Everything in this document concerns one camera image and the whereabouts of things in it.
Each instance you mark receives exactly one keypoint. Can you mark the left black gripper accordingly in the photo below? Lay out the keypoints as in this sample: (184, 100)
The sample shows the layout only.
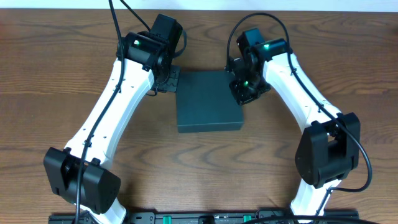
(171, 81)

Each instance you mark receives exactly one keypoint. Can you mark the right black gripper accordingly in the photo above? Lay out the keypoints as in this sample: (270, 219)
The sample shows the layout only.
(242, 98)

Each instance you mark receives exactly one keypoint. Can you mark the dark green box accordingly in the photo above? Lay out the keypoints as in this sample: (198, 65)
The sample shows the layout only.
(205, 103)

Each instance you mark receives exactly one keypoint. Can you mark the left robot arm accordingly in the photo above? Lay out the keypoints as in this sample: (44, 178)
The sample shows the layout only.
(80, 173)

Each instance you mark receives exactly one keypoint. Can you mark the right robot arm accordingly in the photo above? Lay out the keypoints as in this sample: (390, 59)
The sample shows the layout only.
(325, 154)

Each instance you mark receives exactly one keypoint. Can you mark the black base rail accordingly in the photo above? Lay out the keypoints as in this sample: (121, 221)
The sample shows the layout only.
(194, 218)

